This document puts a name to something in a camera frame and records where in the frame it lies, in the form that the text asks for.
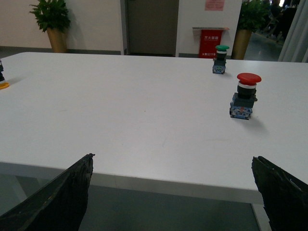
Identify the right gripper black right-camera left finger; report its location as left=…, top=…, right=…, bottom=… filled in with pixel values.
left=0, top=153, right=94, bottom=231

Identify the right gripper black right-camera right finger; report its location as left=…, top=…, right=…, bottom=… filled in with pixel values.
left=252, top=156, right=308, bottom=231

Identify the yellow mushroom push button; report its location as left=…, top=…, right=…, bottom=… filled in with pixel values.
left=0, top=60, right=10, bottom=90

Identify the red mushroom push button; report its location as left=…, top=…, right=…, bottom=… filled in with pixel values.
left=229, top=73, right=262, bottom=120

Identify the green mushroom push button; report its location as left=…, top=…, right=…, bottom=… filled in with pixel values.
left=212, top=45, right=230, bottom=74

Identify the grey curtain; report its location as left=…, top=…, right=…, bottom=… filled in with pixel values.
left=278, top=0, right=308, bottom=63

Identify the red fire extinguisher box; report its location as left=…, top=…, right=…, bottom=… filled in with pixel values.
left=192, top=27, right=229, bottom=59

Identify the left potted plant gold vase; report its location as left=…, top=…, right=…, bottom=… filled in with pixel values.
left=30, top=0, right=71, bottom=53

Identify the potted plant gold vase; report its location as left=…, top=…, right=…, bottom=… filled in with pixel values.
left=30, top=0, right=71, bottom=53
left=231, top=0, right=270, bottom=60

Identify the right potted plant gold vase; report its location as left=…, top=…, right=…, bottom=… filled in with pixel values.
left=231, top=0, right=270, bottom=60

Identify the grey door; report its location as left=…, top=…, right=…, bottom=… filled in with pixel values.
left=125, top=0, right=179, bottom=57

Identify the pink wall notice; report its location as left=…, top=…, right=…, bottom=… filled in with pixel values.
left=205, top=0, right=225, bottom=11

